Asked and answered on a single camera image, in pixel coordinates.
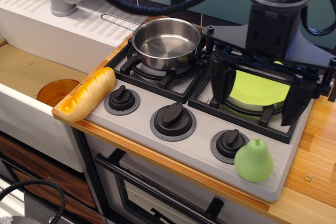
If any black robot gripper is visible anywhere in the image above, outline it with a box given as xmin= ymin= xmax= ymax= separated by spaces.
xmin=202 ymin=6 xmax=335 ymax=126

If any green toy pear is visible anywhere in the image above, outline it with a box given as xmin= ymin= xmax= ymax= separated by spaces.
xmin=234 ymin=137 xmax=274 ymax=182

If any yellow toy bread loaf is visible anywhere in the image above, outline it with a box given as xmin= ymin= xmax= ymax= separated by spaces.
xmin=59 ymin=67 xmax=116 ymax=122

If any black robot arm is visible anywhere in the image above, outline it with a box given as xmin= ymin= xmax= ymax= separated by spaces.
xmin=203 ymin=0 xmax=335 ymax=125

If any light green plate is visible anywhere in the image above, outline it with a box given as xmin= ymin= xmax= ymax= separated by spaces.
xmin=229 ymin=70 xmax=290 ymax=106

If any black right stove knob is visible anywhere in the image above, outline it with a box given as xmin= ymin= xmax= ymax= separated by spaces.
xmin=211 ymin=129 xmax=249 ymax=165

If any black stove knob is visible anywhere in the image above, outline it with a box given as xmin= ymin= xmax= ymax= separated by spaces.
xmin=211 ymin=129 xmax=249 ymax=165
xmin=150 ymin=102 xmax=197 ymax=142
xmin=104 ymin=85 xmax=141 ymax=116

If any grey toy stove top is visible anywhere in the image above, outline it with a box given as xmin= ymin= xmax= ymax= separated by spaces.
xmin=78 ymin=37 xmax=316 ymax=204

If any black middle stove knob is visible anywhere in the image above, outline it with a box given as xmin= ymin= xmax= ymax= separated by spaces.
xmin=150 ymin=102 xmax=197 ymax=142

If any stainless steel pot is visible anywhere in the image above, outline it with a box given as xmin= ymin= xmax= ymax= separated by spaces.
xmin=101 ymin=13 xmax=201 ymax=71

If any black left stove knob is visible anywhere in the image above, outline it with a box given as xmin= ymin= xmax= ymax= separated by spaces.
xmin=104 ymin=85 xmax=141 ymax=116

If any black right burner grate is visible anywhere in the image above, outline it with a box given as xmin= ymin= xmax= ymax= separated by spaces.
xmin=188 ymin=70 xmax=313 ymax=144

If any black burner grate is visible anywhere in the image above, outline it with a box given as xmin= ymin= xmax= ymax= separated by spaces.
xmin=188 ymin=70 xmax=313 ymax=144
xmin=105 ymin=36 xmax=207 ymax=103

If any black left burner grate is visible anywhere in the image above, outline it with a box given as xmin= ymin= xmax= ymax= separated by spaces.
xmin=105 ymin=36 xmax=207 ymax=103

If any oven door with window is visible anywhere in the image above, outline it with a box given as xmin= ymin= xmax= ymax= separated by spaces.
xmin=86 ymin=134 xmax=253 ymax=224

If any orange plastic cup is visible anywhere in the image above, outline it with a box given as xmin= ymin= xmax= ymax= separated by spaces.
xmin=37 ymin=79 xmax=79 ymax=107

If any white toy sink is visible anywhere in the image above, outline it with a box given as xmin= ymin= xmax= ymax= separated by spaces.
xmin=1 ymin=0 xmax=145 ymax=172

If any wooden drawer front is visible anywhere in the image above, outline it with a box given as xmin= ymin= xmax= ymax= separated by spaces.
xmin=1 ymin=133 xmax=97 ymax=208

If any black oven door handle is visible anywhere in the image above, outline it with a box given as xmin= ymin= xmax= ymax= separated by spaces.
xmin=94 ymin=153 xmax=224 ymax=224

